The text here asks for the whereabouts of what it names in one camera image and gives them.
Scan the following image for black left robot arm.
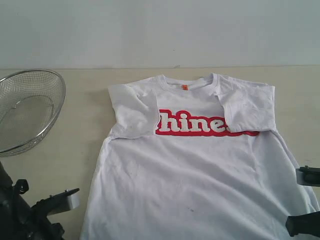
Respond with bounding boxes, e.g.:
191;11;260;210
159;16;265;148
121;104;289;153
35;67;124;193
0;165;70;240

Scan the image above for round metal mesh basket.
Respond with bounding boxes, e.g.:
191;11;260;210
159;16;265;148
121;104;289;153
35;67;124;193
0;69;66;158

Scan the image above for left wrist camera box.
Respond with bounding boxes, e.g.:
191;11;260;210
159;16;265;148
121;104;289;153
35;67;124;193
31;188;80;217

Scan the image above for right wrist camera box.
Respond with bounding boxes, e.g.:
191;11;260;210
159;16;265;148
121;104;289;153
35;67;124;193
295;165;320;187

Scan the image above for white t-shirt red lettering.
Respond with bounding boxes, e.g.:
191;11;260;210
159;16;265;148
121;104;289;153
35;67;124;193
80;73;320;240

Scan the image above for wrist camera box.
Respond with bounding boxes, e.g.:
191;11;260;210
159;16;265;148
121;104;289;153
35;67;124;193
295;165;320;187
31;188;80;217

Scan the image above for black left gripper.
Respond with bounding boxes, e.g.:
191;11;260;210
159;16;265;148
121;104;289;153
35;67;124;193
14;207;65;240

